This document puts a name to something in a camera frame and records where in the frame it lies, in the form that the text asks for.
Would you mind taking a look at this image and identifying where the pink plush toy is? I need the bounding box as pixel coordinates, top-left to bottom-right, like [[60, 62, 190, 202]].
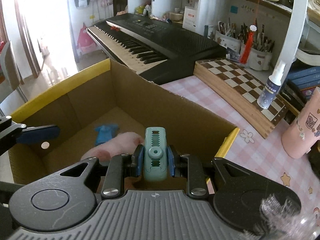
[[80, 132, 144, 161]]

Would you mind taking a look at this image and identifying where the blue cloth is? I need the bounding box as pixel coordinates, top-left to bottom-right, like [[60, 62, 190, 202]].
[[94, 124, 119, 146]]

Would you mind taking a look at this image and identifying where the silver coin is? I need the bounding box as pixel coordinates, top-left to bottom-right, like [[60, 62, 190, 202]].
[[41, 141, 50, 150]]

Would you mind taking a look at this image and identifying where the yellow cardboard box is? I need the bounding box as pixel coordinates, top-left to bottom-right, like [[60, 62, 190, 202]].
[[9, 60, 239, 185]]

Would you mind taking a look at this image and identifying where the pink cartoon desk mat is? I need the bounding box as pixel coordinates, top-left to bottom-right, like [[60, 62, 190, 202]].
[[162, 76, 319, 218]]

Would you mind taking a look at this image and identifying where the wooden chess board box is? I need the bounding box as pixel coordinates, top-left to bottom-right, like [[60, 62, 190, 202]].
[[194, 59, 287, 139]]

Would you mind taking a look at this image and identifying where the pink cylindrical container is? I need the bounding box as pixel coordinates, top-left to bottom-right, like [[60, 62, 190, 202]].
[[281, 87, 320, 159]]

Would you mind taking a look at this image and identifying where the black electronic keyboard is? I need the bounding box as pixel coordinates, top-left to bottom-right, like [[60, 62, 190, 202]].
[[87, 13, 226, 85]]

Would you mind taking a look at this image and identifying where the white spray bottle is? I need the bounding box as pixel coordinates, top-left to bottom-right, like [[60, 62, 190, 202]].
[[257, 60, 286, 109]]

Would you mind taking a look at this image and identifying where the red tassel ornament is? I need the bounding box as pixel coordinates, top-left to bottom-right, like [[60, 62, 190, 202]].
[[240, 24, 257, 65]]

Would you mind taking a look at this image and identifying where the white pen holder cup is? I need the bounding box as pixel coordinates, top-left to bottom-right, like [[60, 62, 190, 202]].
[[247, 48, 272, 71]]

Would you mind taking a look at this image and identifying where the row of leaning books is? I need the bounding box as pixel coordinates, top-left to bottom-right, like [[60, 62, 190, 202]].
[[279, 66, 319, 111]]

